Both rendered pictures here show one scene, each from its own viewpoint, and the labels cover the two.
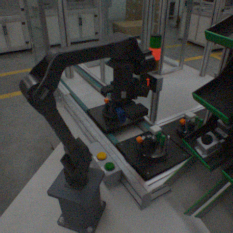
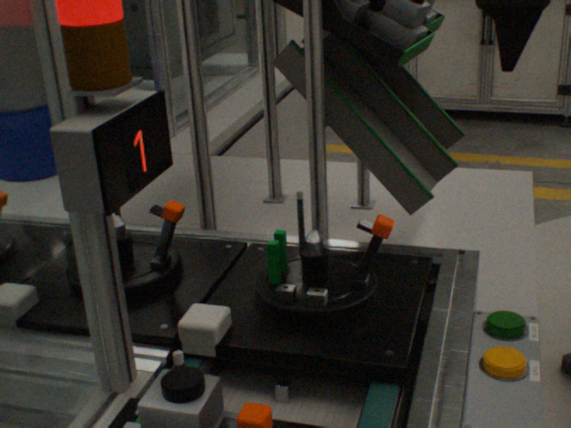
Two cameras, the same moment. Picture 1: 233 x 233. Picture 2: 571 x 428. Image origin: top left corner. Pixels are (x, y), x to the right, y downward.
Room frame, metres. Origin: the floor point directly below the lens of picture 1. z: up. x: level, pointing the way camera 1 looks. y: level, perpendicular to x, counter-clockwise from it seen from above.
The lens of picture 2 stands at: (1.22, 0.37, 1.39)
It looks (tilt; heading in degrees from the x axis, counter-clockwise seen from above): 24 degrees down; 228
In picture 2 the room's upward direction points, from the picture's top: 3 degrees counter-clockwise
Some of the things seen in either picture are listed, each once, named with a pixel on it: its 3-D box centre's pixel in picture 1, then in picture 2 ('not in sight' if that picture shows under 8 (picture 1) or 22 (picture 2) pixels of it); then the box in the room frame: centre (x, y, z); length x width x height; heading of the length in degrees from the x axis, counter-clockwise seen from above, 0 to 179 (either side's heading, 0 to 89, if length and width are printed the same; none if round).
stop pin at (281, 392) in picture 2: not in sight; (283, 399); (0.82, -0.10, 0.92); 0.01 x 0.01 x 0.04; 31
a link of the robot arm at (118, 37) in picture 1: (85, 63); not in sight; (0.50, 0.08, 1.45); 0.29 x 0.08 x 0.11; 126
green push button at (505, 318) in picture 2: (109, 166); (505, 327); (0.61, 0.03, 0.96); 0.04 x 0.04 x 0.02
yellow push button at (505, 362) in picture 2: (101, 156); (504, 365); (0.67, 0.06, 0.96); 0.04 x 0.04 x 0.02
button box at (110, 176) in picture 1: (102, 161); (501, 391); (0.67, 0.06, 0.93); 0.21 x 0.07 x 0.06; 31
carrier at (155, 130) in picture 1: (153, 142); (313, 261); (0.71, -0.16, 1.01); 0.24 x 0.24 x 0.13; 31
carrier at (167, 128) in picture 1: (192, 125); (119, 244); (0.83, -0.37, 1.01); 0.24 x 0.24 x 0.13; 31
